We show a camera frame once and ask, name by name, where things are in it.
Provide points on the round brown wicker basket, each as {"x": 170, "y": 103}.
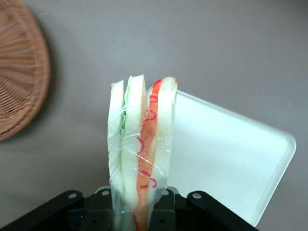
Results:
{"x": 19, "y": 72}

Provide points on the cream rectangular tray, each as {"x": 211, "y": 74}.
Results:
{"x": 228, "y": 156}

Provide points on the triangle sandwich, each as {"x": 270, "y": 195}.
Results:
{"x": 134, "y": 144}

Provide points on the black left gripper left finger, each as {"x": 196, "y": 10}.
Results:
{"x": 60, "y": 211}

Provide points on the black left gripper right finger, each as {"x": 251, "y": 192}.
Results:
{"x": 204, "y": 214}

